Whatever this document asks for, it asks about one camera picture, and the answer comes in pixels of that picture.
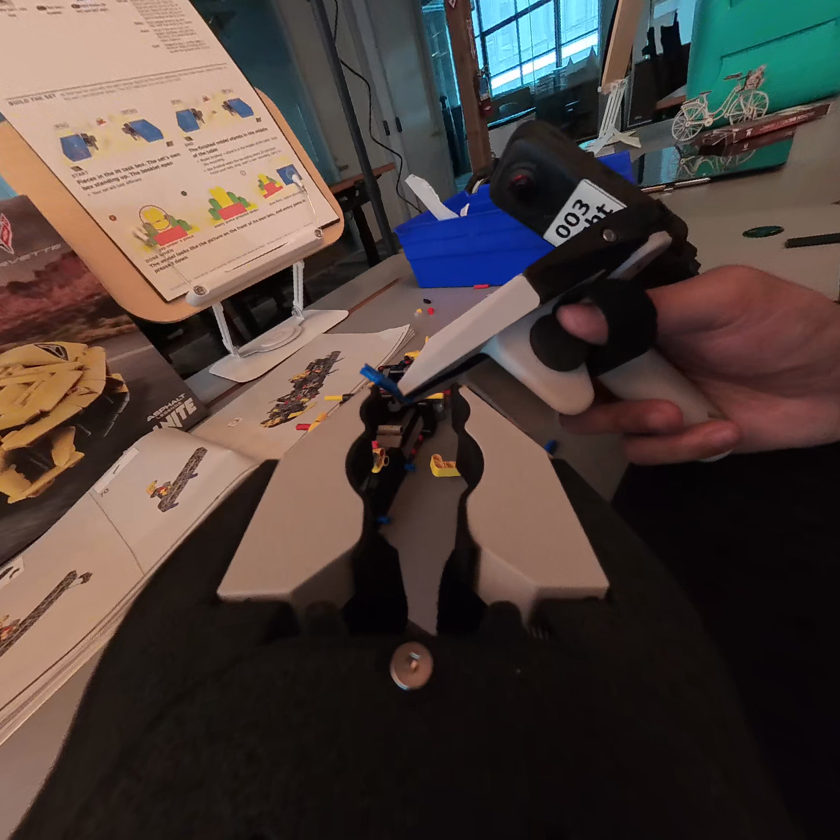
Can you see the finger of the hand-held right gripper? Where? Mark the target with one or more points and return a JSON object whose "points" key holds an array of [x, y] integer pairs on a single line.
{"points": [[479, 328]]}

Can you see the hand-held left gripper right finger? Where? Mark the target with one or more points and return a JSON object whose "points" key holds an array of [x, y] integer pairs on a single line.
{"points": [[531, 525]]}

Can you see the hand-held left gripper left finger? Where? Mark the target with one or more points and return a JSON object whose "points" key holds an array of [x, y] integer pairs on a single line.
{"points": [[295, 525]]}

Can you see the blue lego pin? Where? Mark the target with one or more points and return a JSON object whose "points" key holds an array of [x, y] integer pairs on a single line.
{"points": [[379, 380]]}

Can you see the black lego beam assembly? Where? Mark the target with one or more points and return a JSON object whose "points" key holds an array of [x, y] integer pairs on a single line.
{"points": [[400, 453]]}

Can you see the scattered lego pins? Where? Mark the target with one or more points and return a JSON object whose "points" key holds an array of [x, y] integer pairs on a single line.
{"points": [[426, 307]]}

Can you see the partly built lego car chassis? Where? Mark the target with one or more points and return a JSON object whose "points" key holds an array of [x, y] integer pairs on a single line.
{"points": [[397, 369]]}

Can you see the small yellow lego connector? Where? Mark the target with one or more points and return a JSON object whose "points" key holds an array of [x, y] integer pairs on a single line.
{"points": [[444, 466]]}

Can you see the lego set box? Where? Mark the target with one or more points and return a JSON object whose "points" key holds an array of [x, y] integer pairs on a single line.
{"points": [[65, 394]]}

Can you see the person's right hand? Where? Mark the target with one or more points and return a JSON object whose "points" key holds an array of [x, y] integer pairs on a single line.
{"points": [[754, 361]]}

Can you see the blue plastic bin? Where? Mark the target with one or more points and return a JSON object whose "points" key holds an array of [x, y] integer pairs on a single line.
{"points": [[472, 249]]}

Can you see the white paper bag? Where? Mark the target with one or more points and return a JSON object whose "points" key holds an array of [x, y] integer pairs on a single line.
{"points": [[430, 197]]}

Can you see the open instruction booklet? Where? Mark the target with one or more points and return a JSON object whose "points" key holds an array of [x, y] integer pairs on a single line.
{"points": [[131, 499]]}

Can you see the dark green round disc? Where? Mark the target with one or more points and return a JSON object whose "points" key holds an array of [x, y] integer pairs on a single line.
{"points": [[762, 232]]}

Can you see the dark red box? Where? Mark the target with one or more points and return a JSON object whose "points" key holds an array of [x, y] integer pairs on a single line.
{"points": [[774, 128]]}

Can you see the teal bag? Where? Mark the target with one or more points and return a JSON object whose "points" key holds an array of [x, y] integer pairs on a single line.
{"points": [[787, 46]]}

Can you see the black flat strip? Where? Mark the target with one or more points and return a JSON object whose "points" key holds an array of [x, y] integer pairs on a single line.
{"points": [[814, 241]]}

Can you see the wooden instruction sign board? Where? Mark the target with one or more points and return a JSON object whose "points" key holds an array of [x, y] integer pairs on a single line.
{"points": [[131, 131]]}

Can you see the wooden post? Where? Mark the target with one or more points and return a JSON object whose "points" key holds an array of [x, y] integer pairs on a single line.
{"points": [[466, 79]]}

